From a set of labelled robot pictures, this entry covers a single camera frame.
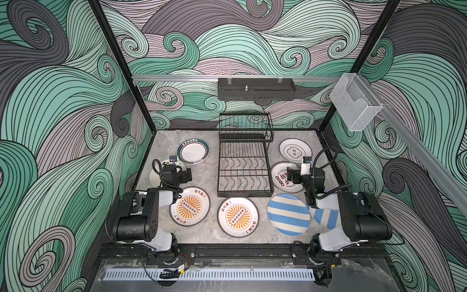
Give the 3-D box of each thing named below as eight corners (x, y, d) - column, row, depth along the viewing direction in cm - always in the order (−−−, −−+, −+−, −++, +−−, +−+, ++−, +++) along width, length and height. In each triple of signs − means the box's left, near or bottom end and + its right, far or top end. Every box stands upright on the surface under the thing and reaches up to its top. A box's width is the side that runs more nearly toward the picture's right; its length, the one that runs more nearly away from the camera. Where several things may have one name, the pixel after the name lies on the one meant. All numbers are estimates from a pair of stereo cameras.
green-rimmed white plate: (175, 164, 105) (174, 162, 103) (180, 140, 117) (180, 138, 116) (208, 164, 105) (208, 162, 103) (210, 140, 117) (210, 138, 115)
